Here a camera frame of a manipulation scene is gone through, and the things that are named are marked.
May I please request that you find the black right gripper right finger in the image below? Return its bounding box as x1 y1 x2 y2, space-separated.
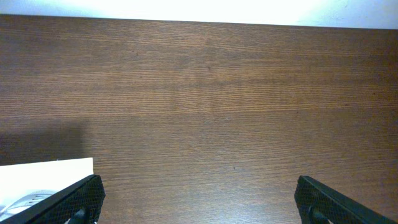
294 175 397 224

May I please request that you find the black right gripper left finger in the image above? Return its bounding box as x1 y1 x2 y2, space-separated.
1 175 106 224

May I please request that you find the white plastic cutlery tray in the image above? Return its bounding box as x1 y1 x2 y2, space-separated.
1 157 93 210

